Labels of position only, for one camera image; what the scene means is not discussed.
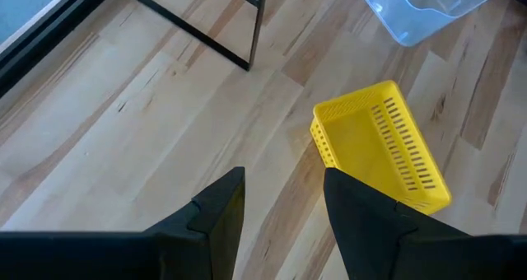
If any yellow slotted plastic basket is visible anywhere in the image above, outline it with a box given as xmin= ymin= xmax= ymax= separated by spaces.
xmin=309 ymin=80 xmax=453 ymax=216

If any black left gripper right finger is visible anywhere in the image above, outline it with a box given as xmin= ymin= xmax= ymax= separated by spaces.
xmin=323 ymin=166 xmax=527 ymax=280

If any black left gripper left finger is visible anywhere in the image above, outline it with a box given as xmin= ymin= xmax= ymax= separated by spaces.
xmin=0 ymin=166 xmax=247 ymax=280

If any black aluminium rig frame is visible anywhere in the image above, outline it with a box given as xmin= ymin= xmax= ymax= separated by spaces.
xmin=0 ymin=0 xmax=119 ymax=98

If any clear plastic basket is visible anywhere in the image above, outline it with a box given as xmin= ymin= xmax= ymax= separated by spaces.
xmin=352 ymin=0 xmax=508 ymax=48

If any wooden shelf with black frame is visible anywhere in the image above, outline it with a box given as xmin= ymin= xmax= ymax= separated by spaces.
xmin=117 ymin=0 xmax=271 ymax=72

